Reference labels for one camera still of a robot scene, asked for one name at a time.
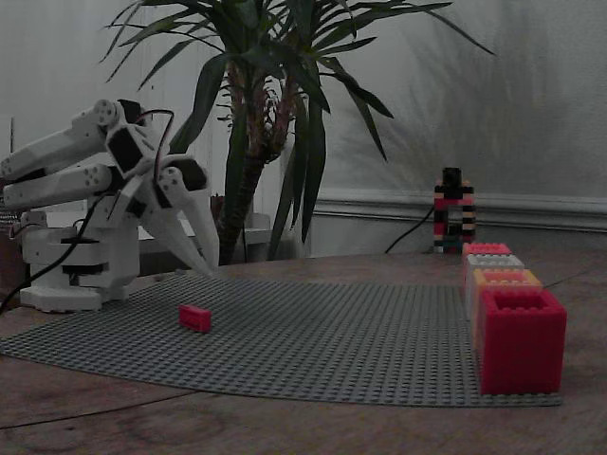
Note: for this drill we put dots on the white gripper black motors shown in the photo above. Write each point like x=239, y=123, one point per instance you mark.
x=153, y=201

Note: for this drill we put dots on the grey Lego baseplate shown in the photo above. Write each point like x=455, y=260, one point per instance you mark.
x=308, y=332

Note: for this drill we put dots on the brown perforated chair back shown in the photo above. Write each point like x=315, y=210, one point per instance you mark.
x=10, y=256

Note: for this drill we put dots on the small red Lego brick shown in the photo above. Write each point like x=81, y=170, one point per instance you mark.
x=195, y=318

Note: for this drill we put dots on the green yucca plant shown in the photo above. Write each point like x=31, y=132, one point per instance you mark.
x=246, y=142

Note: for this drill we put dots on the white brick box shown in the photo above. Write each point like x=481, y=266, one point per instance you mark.
x=493, y=260

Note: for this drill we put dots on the orange brick box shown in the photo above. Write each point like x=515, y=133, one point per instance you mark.
x=509, y=277

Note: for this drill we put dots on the small black camera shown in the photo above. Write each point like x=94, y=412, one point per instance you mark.
x=451, y=176

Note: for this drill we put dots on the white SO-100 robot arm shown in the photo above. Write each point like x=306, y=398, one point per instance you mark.
x=47, y=151

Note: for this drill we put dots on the large red brick box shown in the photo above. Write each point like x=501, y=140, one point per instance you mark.
x=521, y=346

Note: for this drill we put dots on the multicolour striped brick tower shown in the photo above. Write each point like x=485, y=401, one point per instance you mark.
x=446, y=218

